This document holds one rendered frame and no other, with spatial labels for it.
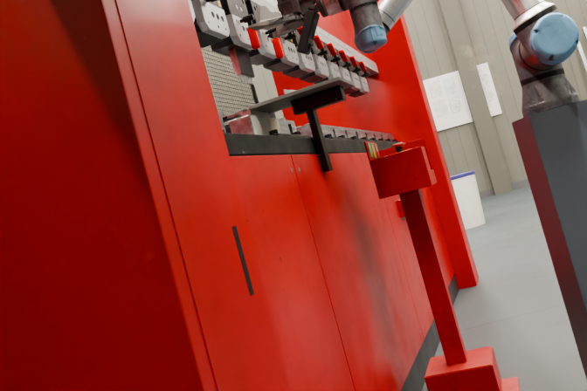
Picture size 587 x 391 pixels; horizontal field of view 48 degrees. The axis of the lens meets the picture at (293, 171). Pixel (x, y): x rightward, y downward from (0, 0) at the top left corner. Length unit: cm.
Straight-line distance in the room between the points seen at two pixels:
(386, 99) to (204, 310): 326
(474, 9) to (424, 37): 102
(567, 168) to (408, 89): 222
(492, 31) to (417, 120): 871
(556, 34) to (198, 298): 122
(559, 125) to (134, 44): 127
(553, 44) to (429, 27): 1069
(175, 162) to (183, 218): 7
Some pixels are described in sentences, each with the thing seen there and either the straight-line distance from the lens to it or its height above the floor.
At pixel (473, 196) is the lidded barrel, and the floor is 32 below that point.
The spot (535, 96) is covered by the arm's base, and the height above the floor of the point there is 82.
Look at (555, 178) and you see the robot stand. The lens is 185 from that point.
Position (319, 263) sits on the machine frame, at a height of 56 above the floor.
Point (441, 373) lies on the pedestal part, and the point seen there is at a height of 12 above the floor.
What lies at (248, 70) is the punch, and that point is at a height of 112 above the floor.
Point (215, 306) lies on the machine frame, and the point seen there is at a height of 61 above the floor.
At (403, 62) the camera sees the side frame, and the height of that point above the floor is 136.
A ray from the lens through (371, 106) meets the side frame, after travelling 401.
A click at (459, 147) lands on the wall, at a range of 1217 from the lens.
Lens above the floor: 70
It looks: 3 degrees up
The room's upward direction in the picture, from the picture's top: 15 degrees counter-clockwise
